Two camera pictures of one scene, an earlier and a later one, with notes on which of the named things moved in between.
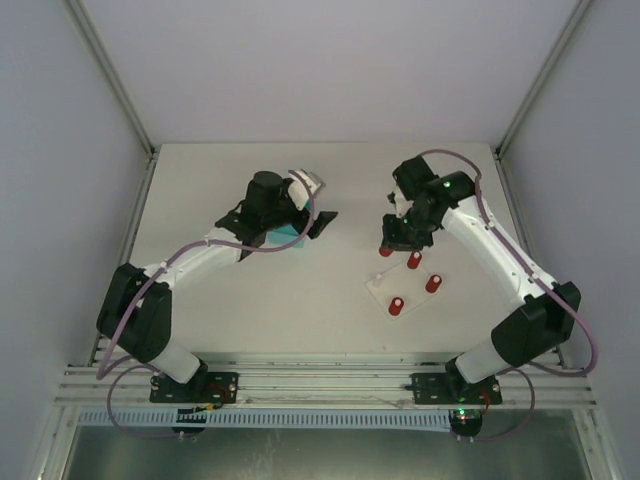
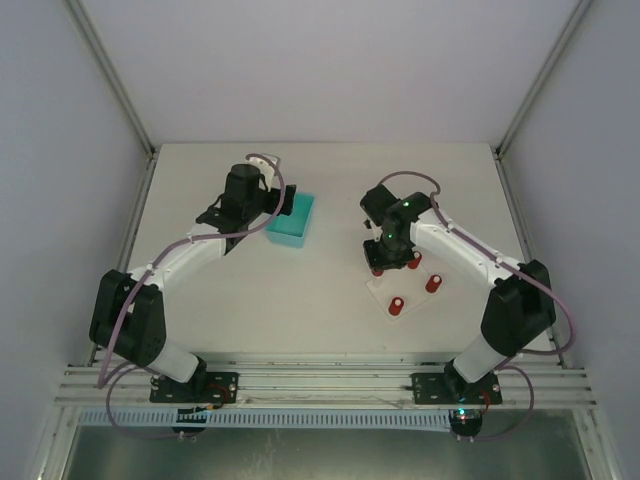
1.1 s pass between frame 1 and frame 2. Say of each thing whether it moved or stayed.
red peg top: stayed
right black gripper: moved
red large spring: stayed
